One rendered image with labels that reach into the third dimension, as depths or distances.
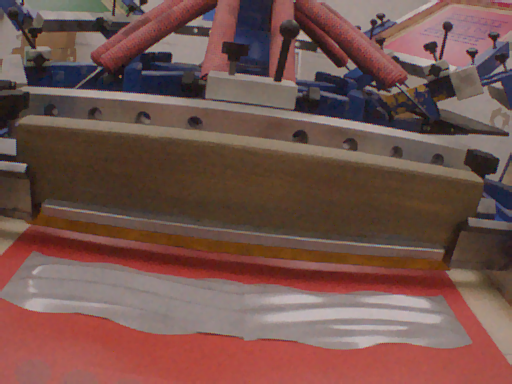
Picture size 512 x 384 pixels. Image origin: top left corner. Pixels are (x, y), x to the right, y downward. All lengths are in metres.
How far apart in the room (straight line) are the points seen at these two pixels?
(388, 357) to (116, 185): 0.24
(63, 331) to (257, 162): 0.19
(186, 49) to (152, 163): 4.17
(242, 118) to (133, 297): 0.32
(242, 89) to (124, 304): 0.38
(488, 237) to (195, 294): 0.26
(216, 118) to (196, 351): 0.35
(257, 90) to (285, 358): 0.41
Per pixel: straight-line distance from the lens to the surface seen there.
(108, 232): 0.38
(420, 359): 0.32
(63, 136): 0.35
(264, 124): 0.56
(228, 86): 0.60
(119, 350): 0.28
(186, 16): 1.00
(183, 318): 0.30
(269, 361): 0.28
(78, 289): 0.32
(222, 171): 0.33
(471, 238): 0.40
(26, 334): 0.29
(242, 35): 1.12
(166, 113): 0.56
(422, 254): 0.38
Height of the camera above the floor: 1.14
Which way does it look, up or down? 21 degrees down
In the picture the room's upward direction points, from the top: 9 degrees clockwise
